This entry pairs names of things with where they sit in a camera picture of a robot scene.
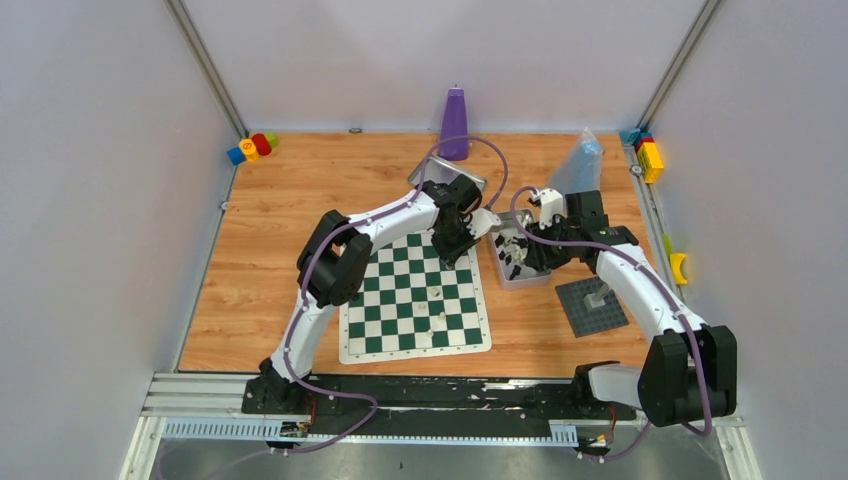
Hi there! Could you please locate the grey lego post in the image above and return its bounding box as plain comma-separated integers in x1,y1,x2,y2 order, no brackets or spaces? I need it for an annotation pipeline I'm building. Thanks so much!
584,278,611,311

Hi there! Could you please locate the colourful block stack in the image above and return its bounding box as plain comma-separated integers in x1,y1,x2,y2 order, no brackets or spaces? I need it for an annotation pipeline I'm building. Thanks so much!
619,129,665,184
226,133,279,166

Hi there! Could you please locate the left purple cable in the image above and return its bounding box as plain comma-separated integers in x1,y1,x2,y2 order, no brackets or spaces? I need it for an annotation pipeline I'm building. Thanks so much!
281,135,510,456

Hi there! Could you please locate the metal tin box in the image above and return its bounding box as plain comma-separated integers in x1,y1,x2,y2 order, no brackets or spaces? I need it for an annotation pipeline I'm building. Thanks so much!
488,211,552,291

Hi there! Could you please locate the colourful block stack right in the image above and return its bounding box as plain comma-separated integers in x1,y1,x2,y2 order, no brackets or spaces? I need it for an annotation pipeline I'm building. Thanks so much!
619,129,665,184

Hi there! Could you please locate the yellow curved block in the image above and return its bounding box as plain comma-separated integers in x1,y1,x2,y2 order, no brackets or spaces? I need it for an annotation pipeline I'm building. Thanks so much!
662,234,689,286

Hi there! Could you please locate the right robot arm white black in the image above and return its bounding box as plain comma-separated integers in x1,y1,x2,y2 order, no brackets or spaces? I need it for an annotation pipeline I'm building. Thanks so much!
519,186,737,436

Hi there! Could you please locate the purple cone bottle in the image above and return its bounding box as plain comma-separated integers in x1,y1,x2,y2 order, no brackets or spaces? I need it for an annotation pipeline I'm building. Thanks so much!
438,86,470,161

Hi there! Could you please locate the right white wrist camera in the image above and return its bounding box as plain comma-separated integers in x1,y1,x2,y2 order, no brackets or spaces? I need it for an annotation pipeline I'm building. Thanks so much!
530,187,565,230

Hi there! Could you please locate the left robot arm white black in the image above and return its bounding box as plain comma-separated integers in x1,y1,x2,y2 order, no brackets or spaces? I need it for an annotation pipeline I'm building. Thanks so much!
245,177,501,413

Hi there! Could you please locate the colourful block stack left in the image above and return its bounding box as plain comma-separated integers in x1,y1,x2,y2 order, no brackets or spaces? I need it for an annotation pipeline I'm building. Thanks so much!
226,133,279,166

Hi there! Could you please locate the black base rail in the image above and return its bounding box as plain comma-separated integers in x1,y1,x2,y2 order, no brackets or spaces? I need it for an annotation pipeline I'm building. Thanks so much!
241,374,637,438

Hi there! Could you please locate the green white chess mat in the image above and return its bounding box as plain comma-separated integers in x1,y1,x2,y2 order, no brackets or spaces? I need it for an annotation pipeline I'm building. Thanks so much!
339,231,492,365

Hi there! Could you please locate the metal tin lid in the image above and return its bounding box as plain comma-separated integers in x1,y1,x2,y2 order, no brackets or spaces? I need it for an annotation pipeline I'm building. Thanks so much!
407,155,487,192

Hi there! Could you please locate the grey lego baseplate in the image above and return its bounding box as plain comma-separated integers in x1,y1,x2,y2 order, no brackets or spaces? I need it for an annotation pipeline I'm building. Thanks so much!
555,276,629,338

